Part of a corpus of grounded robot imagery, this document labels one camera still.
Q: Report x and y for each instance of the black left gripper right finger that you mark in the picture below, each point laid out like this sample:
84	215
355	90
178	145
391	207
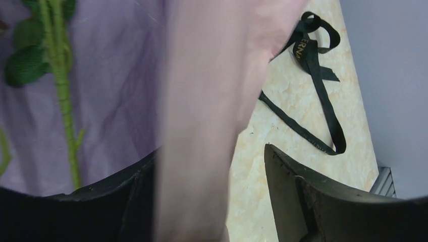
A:
309	206

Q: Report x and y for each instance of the aluminium front rail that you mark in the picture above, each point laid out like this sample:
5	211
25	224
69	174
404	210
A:
384	184

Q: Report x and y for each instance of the black ribbon with gold lettering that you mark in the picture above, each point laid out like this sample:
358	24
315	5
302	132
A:
306	51

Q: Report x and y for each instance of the pink and white flower bunch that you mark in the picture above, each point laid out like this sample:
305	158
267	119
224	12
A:
41	46

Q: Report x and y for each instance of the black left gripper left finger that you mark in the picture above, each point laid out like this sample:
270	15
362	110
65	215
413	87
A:
116	208

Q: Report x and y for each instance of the pink wrapping paper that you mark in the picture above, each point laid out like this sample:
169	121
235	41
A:
217	55

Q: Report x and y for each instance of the purple wrapping paper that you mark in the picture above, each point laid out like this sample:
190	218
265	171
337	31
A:
114	81

